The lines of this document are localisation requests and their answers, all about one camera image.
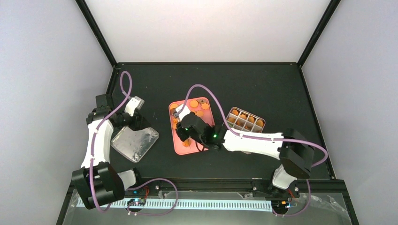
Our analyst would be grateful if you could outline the orange flower cookie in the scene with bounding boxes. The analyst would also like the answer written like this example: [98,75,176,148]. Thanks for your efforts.
[201,103,210,110]

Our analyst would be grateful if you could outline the clear plastic tin lid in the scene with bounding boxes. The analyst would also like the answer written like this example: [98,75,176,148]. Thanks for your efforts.
[111,126,159,163]

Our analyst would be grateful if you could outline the left base circuit board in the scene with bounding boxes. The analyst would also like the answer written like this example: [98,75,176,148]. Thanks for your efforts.
[127,198,146,208]

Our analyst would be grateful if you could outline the base circuit board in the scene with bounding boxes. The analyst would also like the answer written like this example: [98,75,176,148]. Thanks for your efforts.
[271,201,297,209]
[127,198,146,208]

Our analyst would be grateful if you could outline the white divided cookie tin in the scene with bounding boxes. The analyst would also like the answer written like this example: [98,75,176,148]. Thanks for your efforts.
[226,107,266,133]

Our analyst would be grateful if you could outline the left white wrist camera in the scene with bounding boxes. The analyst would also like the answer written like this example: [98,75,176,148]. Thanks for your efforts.
[124,96,145,117]

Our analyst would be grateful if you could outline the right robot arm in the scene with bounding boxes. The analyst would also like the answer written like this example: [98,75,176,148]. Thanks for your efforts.
[176,112,314,196]

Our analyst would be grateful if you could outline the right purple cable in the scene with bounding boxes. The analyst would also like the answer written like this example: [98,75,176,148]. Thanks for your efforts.
[180,84,329,218]

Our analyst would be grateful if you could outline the right base circuit board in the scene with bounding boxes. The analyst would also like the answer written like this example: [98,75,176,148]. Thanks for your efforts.
[271,201,297,209]

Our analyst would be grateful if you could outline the brown flower jam cookie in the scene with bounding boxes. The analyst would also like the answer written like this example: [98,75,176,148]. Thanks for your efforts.
[197,98,207,105]

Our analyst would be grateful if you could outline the white slotted cable duct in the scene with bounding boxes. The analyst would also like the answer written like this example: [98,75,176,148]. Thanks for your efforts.
[76,197,273,213]

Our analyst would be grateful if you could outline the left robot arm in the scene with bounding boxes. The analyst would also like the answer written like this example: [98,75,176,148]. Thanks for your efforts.
[71,94,149,210]

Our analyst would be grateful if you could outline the round orange cracker cookie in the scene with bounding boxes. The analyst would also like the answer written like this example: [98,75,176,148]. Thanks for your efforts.
[190,100,199,108]

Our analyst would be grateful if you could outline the pink cookie tray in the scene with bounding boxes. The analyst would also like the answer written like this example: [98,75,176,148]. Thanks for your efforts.
[168,97,214,155]

